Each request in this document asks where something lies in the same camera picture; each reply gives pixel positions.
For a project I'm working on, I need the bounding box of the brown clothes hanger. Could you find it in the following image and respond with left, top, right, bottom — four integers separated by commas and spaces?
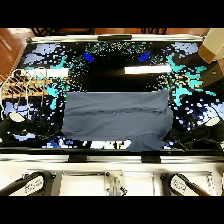
1, 87, 52, 101
5, 73, 54, 89

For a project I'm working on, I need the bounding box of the blue T-shirt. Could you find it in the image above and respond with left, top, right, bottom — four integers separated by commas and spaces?
61, 89, 175, 153

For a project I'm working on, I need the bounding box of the beige cardboard box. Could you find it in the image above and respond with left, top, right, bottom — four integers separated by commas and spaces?
197, 28, 224, 65

